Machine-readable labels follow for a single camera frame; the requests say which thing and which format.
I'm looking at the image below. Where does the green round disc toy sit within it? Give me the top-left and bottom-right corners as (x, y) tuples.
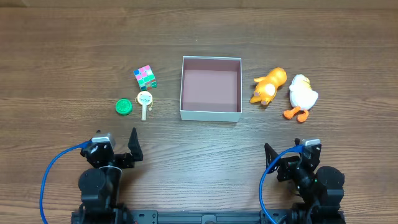
(115, 98), (133, 116)

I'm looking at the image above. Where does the wooden cat rattle drum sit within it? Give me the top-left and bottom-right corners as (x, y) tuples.
(136, 91), (153, 121)

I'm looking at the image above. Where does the white plush duck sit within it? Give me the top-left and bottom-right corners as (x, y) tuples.
(283, 74), (318, 123)

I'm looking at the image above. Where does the orange plastic cat toy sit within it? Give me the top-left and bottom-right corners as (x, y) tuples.
(250, 67), (287, 105)

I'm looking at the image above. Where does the pastel rubiks cube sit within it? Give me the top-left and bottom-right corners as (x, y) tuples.
(133, 65), (157, 91)

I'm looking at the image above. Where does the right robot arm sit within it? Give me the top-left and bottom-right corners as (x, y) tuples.
(259, 138), (345, 224)

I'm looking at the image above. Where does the white cardboard box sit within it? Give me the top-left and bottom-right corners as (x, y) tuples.
(180, 56), (243, 122)

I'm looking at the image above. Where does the left blue cable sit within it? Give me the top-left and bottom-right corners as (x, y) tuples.
(39, 140), (93, 224)

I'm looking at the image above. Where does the blue cable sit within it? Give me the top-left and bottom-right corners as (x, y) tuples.
(258, 144), (305, 224)
(39, 140), (93, 224)

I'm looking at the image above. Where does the right blue cable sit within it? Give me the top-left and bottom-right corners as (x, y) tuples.
(258, 144), (305, 224)

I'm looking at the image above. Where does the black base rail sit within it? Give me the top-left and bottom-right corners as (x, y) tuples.
(71, 210), (346, 224)

